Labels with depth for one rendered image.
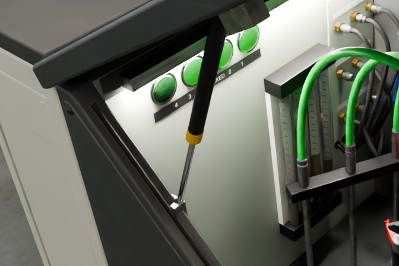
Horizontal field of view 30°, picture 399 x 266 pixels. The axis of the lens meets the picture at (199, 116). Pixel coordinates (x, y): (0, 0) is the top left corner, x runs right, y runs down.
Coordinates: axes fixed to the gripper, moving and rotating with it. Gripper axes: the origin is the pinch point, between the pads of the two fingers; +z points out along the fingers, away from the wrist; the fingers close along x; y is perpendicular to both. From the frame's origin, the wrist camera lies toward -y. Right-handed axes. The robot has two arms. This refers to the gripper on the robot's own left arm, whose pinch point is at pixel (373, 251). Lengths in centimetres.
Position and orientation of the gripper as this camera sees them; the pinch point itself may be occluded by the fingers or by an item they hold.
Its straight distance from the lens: 78.9
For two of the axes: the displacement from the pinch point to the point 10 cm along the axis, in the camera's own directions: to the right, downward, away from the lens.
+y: 5.8, 7.4, 3.5
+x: 6.2, -6.7, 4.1
